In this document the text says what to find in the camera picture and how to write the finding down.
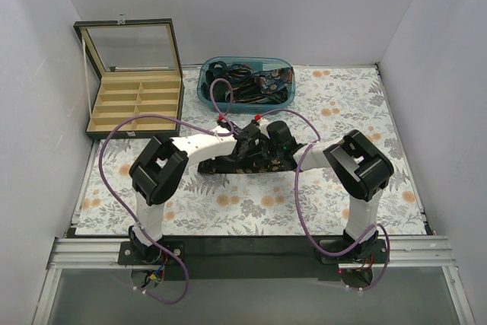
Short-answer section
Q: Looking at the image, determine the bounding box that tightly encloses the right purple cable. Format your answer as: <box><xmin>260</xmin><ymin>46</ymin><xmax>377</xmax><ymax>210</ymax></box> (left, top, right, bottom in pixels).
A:
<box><xmin>254</xmin><ymin>108</ymin><xmax>391</xmax><ymax>294</ymax></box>

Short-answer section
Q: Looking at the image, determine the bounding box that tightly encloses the aluminium frame rail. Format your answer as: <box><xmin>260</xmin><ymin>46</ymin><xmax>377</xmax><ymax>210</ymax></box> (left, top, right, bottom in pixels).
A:
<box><xmin>33</xmin><ymin>235</ymin><xmax>474</xmax><ymax>324</ymax></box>

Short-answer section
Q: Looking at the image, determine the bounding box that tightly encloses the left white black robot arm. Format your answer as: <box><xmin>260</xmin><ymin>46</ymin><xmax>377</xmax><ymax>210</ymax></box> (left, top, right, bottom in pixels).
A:
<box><xmin>129</xmin><ymin>123</ymin><xmax>269</xmax><ymax>264</ymax></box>

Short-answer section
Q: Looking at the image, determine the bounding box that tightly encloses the pile of dark ties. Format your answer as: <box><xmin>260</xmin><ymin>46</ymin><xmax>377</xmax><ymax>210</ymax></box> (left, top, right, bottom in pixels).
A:
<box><xmin>200</xmin><ymin>61</ymin><xmax>291</xmax><ymax>104</ymax></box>

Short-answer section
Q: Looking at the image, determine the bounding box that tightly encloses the black gold floral tie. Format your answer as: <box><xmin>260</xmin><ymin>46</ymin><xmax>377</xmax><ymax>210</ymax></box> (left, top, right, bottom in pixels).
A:
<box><xmin>197</xmin><ymin>155</ymin><xmax>298</xmax><ymax>174</ymax></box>

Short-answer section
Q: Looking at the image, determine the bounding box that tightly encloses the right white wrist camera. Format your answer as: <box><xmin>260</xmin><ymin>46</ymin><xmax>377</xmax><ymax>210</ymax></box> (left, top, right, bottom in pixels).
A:
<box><xmin>253</xmin><ymin>114</ymin><xmax>269</xmax><ymax>133</ymax></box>

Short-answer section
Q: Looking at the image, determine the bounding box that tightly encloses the black compartment display box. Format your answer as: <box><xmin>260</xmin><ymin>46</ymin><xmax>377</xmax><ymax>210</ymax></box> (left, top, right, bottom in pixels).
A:
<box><xmin>73</xmin><ymin>15</ymin><xmax>184</xmax><ymax>140</ymax></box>

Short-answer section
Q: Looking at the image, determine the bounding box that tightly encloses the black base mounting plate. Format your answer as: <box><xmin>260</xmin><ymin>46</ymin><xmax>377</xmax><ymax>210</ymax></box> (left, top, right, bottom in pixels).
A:
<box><xmin>68</xmin><ymin>232</ymin><xmax>388</xmax><ymax>285</ymax></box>

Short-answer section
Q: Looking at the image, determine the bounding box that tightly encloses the blue floral tie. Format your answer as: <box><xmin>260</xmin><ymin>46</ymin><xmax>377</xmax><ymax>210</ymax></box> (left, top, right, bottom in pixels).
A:
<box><xmin>253</xmin><ymin>67</ymin><xmax>294</xmax><ymax>95</ymax></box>

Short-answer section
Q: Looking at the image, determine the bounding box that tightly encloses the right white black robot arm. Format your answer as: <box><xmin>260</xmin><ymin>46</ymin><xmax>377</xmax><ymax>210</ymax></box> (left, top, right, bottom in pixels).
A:
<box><xmin>252</xmin><ymin>116</ymin><xmax>394</xmax><ymax>263</ymax></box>

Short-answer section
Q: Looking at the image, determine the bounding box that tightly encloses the teal plastic bin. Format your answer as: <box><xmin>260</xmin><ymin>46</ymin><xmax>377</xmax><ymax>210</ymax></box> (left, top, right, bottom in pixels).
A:
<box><xmin>196</xmin><ymin>56</ymin><xmax>296</xmax><ymax>113</ymax></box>

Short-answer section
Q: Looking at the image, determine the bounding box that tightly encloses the floral patterned table mat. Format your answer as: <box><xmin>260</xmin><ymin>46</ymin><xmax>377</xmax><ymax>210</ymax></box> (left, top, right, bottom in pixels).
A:
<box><xmin>73</xmin><ymin>67</ymin><xmax>425</xmax><ymax>236</ymax></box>

